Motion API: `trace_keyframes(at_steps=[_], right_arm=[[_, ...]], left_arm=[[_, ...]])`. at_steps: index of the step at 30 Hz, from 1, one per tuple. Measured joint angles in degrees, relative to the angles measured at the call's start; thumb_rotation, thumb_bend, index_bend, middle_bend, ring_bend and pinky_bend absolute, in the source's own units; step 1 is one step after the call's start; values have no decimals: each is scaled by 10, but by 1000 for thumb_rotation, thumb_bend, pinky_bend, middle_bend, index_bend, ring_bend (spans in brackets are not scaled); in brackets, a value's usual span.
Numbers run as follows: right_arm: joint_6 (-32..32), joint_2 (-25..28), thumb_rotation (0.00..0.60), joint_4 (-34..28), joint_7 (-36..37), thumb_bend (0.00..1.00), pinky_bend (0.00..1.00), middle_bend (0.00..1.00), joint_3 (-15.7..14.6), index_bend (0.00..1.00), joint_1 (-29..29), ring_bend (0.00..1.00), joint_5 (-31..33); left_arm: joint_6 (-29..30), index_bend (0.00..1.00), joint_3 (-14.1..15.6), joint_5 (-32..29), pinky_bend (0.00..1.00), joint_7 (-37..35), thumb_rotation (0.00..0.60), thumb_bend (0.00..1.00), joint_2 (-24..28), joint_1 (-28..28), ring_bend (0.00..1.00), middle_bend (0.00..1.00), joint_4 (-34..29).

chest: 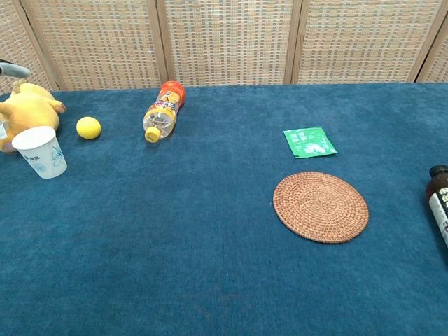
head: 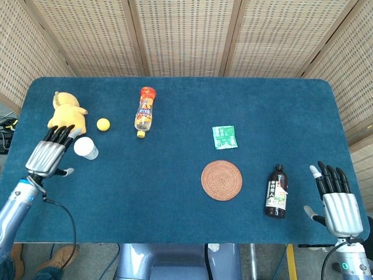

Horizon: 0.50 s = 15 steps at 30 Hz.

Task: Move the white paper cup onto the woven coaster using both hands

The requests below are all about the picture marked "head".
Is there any black equipment with cables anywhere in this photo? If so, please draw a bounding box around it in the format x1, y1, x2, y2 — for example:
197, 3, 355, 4
0, 115, 19, 155

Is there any black left hand cable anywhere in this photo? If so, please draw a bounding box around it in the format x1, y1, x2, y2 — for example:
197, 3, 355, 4
42, 197, 77, 269

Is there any woven bamboo screen panel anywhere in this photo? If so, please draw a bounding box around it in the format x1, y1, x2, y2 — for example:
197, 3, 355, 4
348, 142, 373, 216
128, 0, 242, 78
26, 0, 146, 78
300, 0, 373, 146
224, 0, 355, 78
0, 0, 73, 107

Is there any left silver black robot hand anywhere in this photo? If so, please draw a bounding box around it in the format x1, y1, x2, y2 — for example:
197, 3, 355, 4
24, 124, 82, 179

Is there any yellow plush toy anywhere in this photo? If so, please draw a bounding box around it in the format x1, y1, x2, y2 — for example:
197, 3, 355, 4
47, 91, 89, 137

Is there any metal table leg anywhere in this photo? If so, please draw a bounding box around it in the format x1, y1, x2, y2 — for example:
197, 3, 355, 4
249, 243, 259, 280

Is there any thick black torso cable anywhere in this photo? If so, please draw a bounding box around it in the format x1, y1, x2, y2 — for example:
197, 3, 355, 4
203, 243, 213, 280

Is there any round woven rattan coaster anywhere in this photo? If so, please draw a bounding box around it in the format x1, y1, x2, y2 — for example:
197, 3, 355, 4
200, 159, 244, 201

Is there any blue felt table cover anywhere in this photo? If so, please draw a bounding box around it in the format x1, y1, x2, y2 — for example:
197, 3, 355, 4
0, 76, 371, 245

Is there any white paper cup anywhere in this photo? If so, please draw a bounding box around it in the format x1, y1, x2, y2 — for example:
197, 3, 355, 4
73, 136, 99, 160

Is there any brown leather shoe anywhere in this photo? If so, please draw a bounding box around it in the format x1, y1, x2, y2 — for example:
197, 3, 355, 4
10, 243, 26, 279
36, 244, 80, 274

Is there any black right hand cable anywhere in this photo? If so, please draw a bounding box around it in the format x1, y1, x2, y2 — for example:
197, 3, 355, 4
322, 240, 350, 280

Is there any yellow floor tape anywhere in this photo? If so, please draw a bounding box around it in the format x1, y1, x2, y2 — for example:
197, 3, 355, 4
286, 244, 298, 280

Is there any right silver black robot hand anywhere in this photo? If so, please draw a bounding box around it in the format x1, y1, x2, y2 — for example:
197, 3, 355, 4
303, 161, 365, 237

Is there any dark tea bottle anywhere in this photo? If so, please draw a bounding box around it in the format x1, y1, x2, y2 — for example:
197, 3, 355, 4
264, 163, 289, 219

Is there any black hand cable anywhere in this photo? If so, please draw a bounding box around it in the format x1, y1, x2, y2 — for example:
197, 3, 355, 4
42, 197, 77, 269
322, 240, 350, 280

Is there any green snack sachet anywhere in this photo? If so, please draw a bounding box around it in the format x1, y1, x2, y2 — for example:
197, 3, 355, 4
212, 125, 239, 151

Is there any blue-grey robot torso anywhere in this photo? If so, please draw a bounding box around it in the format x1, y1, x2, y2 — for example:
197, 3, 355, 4
115, 243, 242, 280

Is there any orange label drink bottle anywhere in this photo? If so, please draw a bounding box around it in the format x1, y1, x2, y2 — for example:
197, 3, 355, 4
134, 86, 157, 139

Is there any yellow ball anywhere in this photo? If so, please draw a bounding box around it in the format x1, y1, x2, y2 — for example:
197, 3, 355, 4
96, 117, 111, 132

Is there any blue jeans leg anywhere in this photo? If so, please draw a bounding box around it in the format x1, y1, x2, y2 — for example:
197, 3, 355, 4
0, 256, 15, 280
34, 267, 64, 280

